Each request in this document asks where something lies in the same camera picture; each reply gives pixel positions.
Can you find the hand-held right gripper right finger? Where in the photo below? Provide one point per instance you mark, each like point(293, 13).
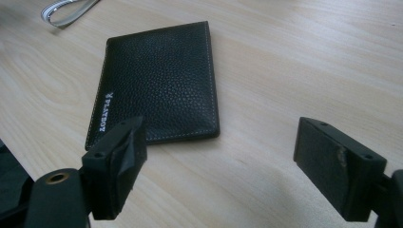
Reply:
point(335, 167)

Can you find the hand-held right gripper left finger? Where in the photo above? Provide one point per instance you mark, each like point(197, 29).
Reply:
point(114, 171)

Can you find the black leather wallet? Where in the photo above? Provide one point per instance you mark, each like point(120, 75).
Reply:
point(158, 85)

